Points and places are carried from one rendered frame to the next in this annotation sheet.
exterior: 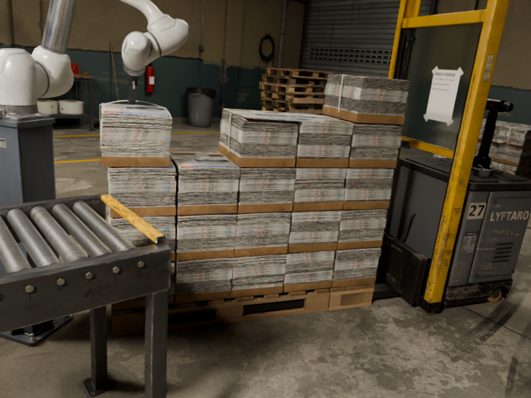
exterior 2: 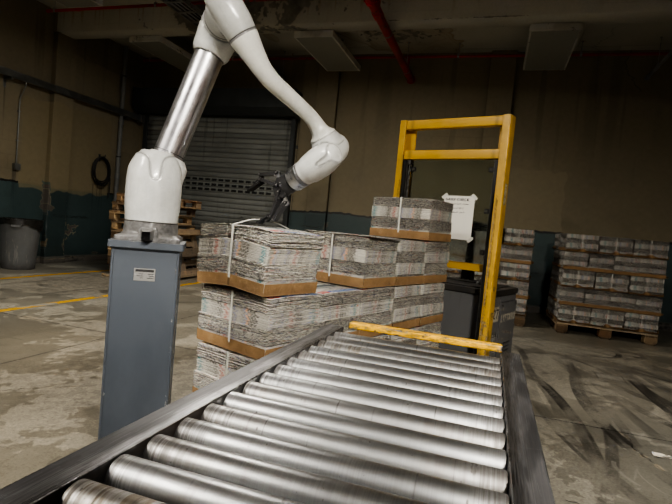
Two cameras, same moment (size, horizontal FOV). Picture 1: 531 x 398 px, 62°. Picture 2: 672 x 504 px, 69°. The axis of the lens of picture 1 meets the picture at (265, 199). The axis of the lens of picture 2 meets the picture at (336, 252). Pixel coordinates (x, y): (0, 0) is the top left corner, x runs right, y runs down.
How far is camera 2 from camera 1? 1.42 m
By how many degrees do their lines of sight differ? 34
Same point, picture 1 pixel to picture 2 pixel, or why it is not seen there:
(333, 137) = (415, 255)
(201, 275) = not seen: hidden behind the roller
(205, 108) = (28, 244)
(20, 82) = (177, 193)
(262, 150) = (377, 270)
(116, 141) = (278, 265)
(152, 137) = (307, 259)
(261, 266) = not seen: hidden behind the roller
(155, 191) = (303, 323)
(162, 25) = (337, 139)
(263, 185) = (374, 307)
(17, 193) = (164, 345)
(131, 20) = not seen: outside the picture
